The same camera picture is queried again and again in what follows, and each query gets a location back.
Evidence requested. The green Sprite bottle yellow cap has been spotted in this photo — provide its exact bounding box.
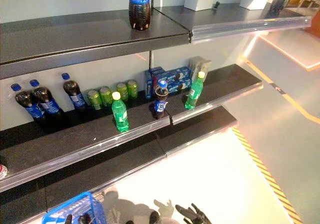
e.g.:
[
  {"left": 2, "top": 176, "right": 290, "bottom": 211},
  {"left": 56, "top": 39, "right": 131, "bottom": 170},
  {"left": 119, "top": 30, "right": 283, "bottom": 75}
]
[
  {"left": 111, "top": 91, "right": 130, "bottom": 132},
  {"left": 184, "top": 71, "right": 206, "bottom": 110}
]

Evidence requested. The blue plastic shopping basket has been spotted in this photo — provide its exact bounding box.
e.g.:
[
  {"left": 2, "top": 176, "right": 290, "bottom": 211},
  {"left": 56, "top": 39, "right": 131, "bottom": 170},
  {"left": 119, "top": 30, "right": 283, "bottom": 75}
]
[{"left": 41, "top": 191, "right": 107, "bottom": 224}]

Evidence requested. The grey cardboard box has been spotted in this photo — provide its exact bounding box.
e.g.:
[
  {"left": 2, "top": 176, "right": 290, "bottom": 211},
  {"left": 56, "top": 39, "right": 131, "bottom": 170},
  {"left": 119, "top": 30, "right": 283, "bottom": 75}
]
[{"left": 187, "top": 56, "right": 213, "bottom": 74}]

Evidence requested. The large Pepsi cola bottle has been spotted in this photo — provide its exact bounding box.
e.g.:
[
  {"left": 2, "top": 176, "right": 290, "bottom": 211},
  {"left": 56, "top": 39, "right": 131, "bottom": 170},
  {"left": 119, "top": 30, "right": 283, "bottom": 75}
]
[{"left": 128, "top": 0, "right": 153, "bottom": 31}]

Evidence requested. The green drink can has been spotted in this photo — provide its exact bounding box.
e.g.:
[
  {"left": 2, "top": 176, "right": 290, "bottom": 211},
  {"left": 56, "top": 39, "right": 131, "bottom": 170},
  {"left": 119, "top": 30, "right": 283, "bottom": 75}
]
[
  {"left": 99, "top": 86, "right": 113, "bottom": 107},
  {"left": 86, "top": 89, "right": 102, "bottom": 109},
  {"left": 126, "top": 80, "right": 140, "bottom": 99},
  {"left": 115, "top": 82, "right": 130, "bottom": 102}
]

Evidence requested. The yellow black hazard tape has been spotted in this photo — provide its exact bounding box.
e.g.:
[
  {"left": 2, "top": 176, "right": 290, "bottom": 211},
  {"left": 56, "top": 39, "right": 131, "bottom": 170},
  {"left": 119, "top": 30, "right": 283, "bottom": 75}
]
[{"left": 231, "top": 126, "right": 305, "bottom": 223}]

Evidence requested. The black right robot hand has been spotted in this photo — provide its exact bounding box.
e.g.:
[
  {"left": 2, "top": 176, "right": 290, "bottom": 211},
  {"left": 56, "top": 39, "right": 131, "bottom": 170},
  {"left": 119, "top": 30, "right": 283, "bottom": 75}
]
[{"left": 174, "top": 203, "right": 212, "bottom": 224}]

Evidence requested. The blue Oreo cookie box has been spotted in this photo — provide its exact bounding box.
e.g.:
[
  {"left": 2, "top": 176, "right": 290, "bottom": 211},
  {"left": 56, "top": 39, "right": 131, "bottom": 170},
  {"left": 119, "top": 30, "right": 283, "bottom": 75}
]
[
  {"left": 144, "top": 70, "right": 155, "bottom": 100},
  {"left": 163, "top": 67, "right": 193, "bottom": 83},
  {"left": 167, "top": 80, "right": 193, "bottom": 94},
  {"left": 149, "top": 67, "right": 167, "bottom": 84}
]

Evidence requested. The black shelf upright post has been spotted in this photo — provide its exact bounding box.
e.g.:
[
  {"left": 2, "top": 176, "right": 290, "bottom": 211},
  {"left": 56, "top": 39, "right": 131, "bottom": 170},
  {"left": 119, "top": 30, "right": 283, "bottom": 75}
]
[{"left": 148, "top": 50, "right": 155, "bottom": 71}]

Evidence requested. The black shelf base deck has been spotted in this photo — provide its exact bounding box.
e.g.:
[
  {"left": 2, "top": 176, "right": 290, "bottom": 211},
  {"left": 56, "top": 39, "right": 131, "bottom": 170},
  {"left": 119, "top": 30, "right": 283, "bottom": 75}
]
[
  {"left": 154, "top": 106, "right": 238, "bottom": 158},
  {"left": 0, "top": 131, "right": 168, "bottom": 224}
]

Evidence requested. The black shelf board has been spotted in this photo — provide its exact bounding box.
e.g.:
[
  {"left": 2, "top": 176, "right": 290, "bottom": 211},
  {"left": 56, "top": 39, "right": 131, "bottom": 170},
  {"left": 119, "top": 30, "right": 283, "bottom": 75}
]
[
  {"left": 164, "top": 63, "right": 263, "bottom": 126},
  {"left": 152, "top": 0, "right": 313, "bottom": 44},
  {"left": 0, "top": 7, "right": 193, "bottom": 81},
  {"left": 0, "top": 93, "right": 175, "bottom": 192}
]

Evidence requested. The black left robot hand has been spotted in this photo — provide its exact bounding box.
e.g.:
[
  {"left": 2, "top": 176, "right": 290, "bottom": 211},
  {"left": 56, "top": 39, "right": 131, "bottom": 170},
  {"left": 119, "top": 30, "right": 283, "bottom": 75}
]
[{"left": 64, "top": 212, "right": 92, "bottom": 224}]

